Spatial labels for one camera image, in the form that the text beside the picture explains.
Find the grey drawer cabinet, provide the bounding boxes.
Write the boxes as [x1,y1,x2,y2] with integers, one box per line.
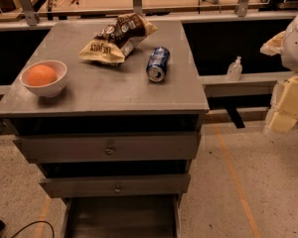
[0,19,211,238]

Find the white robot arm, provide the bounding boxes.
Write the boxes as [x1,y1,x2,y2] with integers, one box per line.
[260,15,298,72]

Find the orange fruit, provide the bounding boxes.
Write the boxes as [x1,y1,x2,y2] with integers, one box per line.
[27,64,58,86]

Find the black cable on floor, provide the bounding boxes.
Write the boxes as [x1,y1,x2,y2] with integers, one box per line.
[9,220,56,238]

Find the blue pepsi can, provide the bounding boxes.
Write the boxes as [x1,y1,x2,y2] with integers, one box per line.
[146,47,170,82]

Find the wooden workbench with rail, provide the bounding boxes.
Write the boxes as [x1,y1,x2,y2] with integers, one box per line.
[0,0,298,26]

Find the grey top drawer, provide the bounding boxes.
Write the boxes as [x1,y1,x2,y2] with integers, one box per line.
[14,132,200,164]

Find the white ceramic bowl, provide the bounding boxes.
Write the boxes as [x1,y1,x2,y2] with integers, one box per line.
[19,60,68,97]

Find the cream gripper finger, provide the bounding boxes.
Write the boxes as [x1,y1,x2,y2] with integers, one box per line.
[260,31,285,56]

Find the open grey bottom drawer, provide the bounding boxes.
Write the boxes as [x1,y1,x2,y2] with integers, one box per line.
[61,195,181,238]

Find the grey middle drawer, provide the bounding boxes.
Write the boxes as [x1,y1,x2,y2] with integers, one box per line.
[40,175,191,198]

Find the clear sanitizer pump bottle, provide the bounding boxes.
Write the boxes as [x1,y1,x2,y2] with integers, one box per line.
[226,57,242,81]

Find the brown and cream chip bag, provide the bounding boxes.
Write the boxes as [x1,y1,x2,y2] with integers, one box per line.
[78,13,158,65]

